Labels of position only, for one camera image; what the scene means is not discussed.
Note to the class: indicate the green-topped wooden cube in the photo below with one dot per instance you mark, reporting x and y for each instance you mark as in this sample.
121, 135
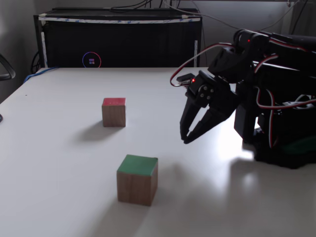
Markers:
138, 177

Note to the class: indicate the red-topped wooden cube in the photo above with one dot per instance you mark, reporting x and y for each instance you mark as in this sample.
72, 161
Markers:
114, 113

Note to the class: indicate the small black module box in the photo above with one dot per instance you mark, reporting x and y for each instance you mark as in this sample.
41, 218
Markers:
184, 78

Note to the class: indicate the black computer case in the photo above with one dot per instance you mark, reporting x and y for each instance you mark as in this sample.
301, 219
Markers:
123, 42

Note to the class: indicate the black chair armrest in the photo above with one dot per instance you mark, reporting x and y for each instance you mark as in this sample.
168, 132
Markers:
8, 70

